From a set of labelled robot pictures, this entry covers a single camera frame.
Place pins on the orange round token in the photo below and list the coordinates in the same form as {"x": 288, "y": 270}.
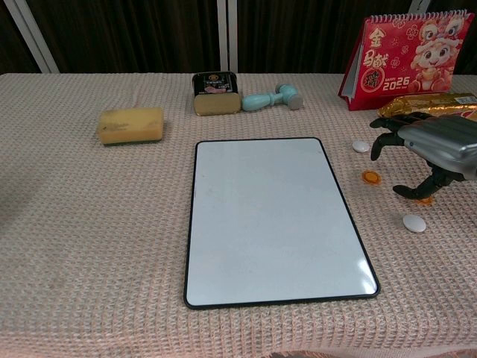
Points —
{"x": 370, "y": 176}
{"x": 425, "y": 202}

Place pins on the gold foil snack package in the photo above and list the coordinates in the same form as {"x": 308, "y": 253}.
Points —
{"x": 428, "y": 102}

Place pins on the black gold luncheon meat can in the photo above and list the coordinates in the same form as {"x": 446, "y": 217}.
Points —
{"x": 216, "y": 93}

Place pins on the white vertical frame post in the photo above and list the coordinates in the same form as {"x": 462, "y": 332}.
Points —
{"x": 227, "y": 37}

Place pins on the red 2026 desk calendar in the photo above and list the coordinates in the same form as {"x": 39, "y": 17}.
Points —
{"x": 406, "y": 63}

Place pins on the teal toy hammer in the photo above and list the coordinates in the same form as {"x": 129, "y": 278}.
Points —
{"x": 261, "y": 100}

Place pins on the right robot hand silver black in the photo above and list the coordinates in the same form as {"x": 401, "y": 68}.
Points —
{"x": 439, "y": 145}

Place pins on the pink waffle tablecloth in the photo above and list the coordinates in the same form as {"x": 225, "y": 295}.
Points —
{"x": 93, "y": 223}

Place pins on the white slanted frame post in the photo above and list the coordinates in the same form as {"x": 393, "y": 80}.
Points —
{"x": 33, "y": 37}

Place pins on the white round token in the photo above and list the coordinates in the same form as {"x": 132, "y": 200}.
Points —
{"x": 414, "y": 223}
{"x": 360, "y": 146}

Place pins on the black pleated curtain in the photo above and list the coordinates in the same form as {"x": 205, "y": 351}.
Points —
{"x": 130, "y": 37}

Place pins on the white board with black rim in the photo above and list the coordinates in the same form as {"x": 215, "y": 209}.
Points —
{"x": 275, "y": 223}

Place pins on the yellow sponge green base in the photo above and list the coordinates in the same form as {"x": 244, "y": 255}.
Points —
{"x": 130, "y": 125}

